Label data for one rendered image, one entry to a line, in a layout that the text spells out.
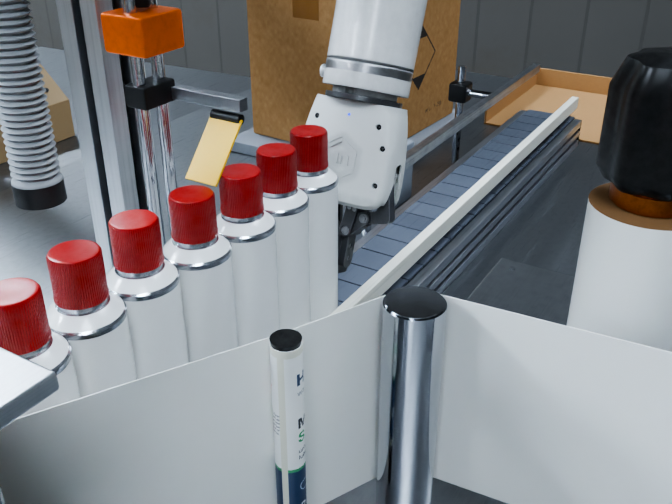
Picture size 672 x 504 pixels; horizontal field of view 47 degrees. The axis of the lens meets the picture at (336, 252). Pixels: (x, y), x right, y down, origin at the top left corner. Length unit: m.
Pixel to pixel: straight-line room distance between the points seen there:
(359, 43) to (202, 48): 3.04
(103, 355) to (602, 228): 0.36
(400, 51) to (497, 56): 2.40
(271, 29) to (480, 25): 1.89
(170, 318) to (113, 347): 0.05
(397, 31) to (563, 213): 0.52
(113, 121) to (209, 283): 0.18
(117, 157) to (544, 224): 0.64
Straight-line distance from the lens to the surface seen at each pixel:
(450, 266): 0.92
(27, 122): 0.57
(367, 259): 0.88
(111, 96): 0.66
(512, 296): 0.84
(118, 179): 0.69
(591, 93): 1.73
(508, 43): 3.09
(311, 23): 1.24
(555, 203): 1.19
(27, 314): 0.46
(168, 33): 0.61
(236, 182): 0.58
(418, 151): 0.98
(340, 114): 0.73
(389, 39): 0.72
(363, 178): 0.72
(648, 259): 0.59
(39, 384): 0.29
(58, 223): 1.15
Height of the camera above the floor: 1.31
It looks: 28 degrees down
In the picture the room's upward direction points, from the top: straight up
